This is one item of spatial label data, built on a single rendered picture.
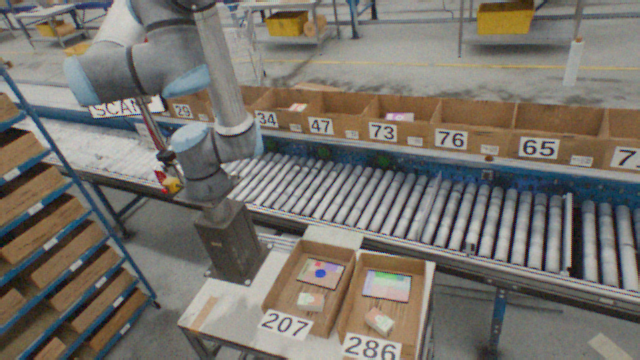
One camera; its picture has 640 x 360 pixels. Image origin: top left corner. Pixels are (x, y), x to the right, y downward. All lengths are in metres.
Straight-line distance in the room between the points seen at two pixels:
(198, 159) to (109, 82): 0.84
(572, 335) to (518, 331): 0.26
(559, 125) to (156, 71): 2.09
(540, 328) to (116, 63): 2.42
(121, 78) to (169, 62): 0.09
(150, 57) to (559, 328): 2.43
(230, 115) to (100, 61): 0.76
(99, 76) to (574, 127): 2.19
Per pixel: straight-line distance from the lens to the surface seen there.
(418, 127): 2.21
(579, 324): 2.73
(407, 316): 1.68
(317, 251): 1.89
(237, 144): 1.53
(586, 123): 2.45
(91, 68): 0.79
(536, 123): 2.44
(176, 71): 0.75
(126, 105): 2.56
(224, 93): 1.43
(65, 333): 2.85
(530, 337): 2.61
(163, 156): 2.38
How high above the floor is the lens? 2.17
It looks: 36 degrees down
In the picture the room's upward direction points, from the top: 12 degrees counter-clockwise
